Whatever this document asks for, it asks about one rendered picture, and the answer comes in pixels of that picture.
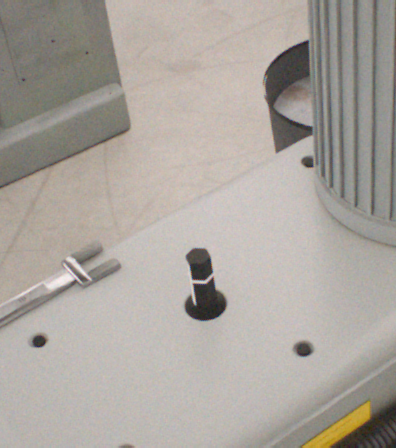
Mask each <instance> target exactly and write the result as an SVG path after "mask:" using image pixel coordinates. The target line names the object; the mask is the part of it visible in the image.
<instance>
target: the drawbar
mask: <svg viewBox="0 0 396 448"><path fill-rule="evenodd" d="M185 261H186V262H187V264H188V265H189V268H190V274H191V278H192V280H193V281H206V279H207V278H208V277H209V276H210V275H212V274H213V267H212V261H211V256H210V254H209V253H208V252H207V250H206V248H193V249H192V250H191V251H190V252H189V253H188V254H186V255H185ZM187 264H186V265H187ZM192 284H193V289H194V295H195V300H196V305H195V303H194V301H193V303H194V308H195V313H196V320H200V321H207V320H212V319H215V318H218V317H219V310H218V305H217V292H216V286H215V279H214V275H213V276H212V277H211V278H210V279H209V280H208V281H207V283H206V284H199V283H193V282H192Z"/></svg>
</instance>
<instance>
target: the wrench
mask: <svg viewBox="0 0 396 448"><path fill-rule="evenodd" d="M102 250H103V246H102V243H100V242H99V240H96V241H94V242H92V243H89V244H88V245H86V246H84V247H83V248H81V249H79V250H78V251H77V252H75V253H71V254H70V255H71V256H68V257H67V258H66V259H64V260H62V261H61V265H62V266H63V269H62V270H60V271H58V272H57V273H56V274H54V275H51V276H49V277H47V278H46V279H45V280H43V281H41V282H39V283H38V284H37V285H33V286H32V287H30V288H28V289H27V290H26V291H24V292H22V293H20V294H19V295H16V296H14V297H13V298H11V299H9V300H7V302H5V303H3V304H2V305H0V328H1V327H2V326H6V325H7V324H8V323H10V322H12V321H13V320H15V319H17V318H18V317H19V316H23V315H24V314H26V313H27V312H29V311H30V310H32V309H34V308H35V307H37V306H40V305H41V304H43V303H45V302H46V301H47V300H49V299H51V298H52V297H54V296H57V295H58V294H60V293H62V292H63V291H65V290H67V289H68V288H69V287H71V286H73V285H76V282H77V283H78V285H80V286H81V288H86V287H87V286H90V285H91V284H92V283H94V284H95V283H97V282H98V281H99V280H101V279H103V278H104V277H106V276H108V275H110V274H112V273H113V272H115V271H117V270H119V269H120V268H121V265H120V262H119V261H118V260H117V259H116V257H115V258H110V260H108V261H106V262H104V263H103V264H99V265H98V266H97V267H95V268H93V269H92V270H90V271H89V272H87V273H88V274H87V273H86V272H85V271H84V269H83V268H82V267H81V266H80V265H79V264H82V263H84V262H85V261H87V260H89V259H90V258H91V257H93V256H95V255H97V254H99V253H101V252H102Z"/></svg>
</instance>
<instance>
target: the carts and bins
mask: <svg viewBox="0 0 396 448"><path fill-rule="evenodd" d="M270 68H271V69H270ZM266 76H267V78H266V82H265V91H266V96H267V97H266V96H265V94H264V99H265V100H266V102H267V104H268V108H269V114H270V125H271V130H272V136H273V142H274V147H275V153H276V154H277V153H279V152H281V151H282V150H284V149H285V148H287V147H291V146H292V145H293V144H295V143H297V142H299V141H301V140H302V139H304V138H306V137H308V136H313V130H312V93H311V72H310V50H309V40H307V41H304V42H302V43H298V44H295V45H293V46H291V47H290V48H289V49H287V50H286V51H284V52H282V53H280V54H279V55H278V56H277V57H276V58H275V59H274V60H273V61H272V62H271V63H270V65H269V67H268V68H267V70H266V72H265V73H264V78H263V82H262V85H264V81H265V77H266Z"/></svg>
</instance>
